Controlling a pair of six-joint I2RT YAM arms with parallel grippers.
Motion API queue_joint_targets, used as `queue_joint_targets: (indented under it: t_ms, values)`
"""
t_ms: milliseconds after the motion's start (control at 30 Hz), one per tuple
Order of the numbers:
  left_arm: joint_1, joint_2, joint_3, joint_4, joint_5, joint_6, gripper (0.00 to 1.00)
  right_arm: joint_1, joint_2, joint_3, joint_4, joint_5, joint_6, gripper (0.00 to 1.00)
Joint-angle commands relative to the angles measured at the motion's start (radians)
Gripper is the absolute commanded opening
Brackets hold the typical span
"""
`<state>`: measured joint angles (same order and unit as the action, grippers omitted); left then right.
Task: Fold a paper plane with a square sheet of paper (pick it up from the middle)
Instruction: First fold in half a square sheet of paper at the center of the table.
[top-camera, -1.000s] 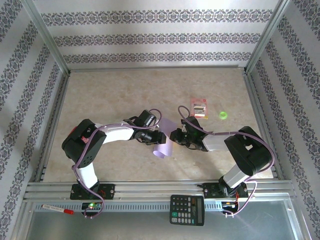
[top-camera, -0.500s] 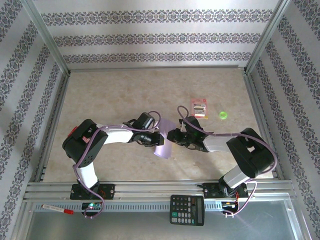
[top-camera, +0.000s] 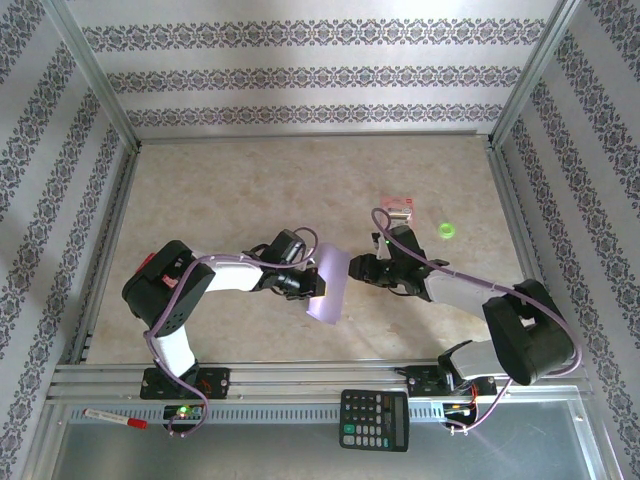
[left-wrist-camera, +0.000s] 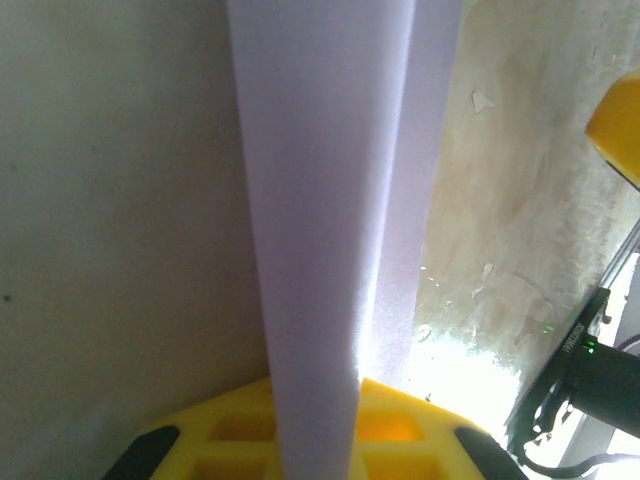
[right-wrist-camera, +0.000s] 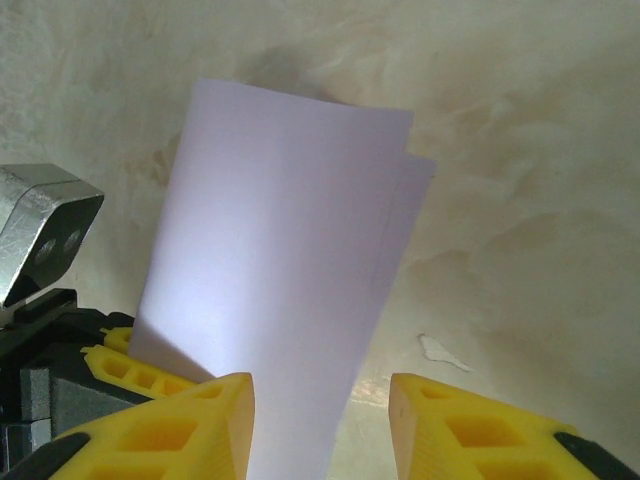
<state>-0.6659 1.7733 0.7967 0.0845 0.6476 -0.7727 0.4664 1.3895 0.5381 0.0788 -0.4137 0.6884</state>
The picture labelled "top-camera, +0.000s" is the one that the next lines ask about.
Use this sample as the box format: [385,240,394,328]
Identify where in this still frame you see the purple paper sheet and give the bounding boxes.
[304,242,352,327]

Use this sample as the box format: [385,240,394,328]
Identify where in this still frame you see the grey metal sheet panel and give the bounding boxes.
[49,422,604,480]

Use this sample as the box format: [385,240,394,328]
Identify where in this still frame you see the pink battery blister pack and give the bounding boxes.
[379,195,419,232]

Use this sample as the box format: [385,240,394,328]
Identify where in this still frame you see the black calculator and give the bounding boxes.
[338,388,411,454]

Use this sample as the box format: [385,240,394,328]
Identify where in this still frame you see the circuit board green light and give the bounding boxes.
[163,403,205,422]

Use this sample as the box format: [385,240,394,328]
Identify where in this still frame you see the white marker red cap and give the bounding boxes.
[82,407,150,431]

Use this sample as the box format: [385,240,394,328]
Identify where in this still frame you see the wide aluminium frame rail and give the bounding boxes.
[47,360,594,401]

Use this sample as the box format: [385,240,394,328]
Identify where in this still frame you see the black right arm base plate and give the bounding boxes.
[404,364,499,399]

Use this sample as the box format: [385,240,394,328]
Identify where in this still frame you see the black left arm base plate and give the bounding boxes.
[139,366,232,400]

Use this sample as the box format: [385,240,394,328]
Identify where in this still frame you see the grey slotted cable duct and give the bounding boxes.
[67,402,484,425]

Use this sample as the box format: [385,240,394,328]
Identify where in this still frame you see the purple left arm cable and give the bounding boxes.
[142,227,321,441]

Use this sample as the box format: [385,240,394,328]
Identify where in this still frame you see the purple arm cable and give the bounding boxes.
[370,207,584,436]
[142,227,321,441]

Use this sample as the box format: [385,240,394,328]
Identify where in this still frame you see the circuit board orange wires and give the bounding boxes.
[442,399,480,419]

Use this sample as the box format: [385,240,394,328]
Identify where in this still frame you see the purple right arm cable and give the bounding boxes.
[370,207,584,436]

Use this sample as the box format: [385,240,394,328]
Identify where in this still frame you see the aluminium frame post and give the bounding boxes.
[488,0,590,149]
[42,0,144,151]

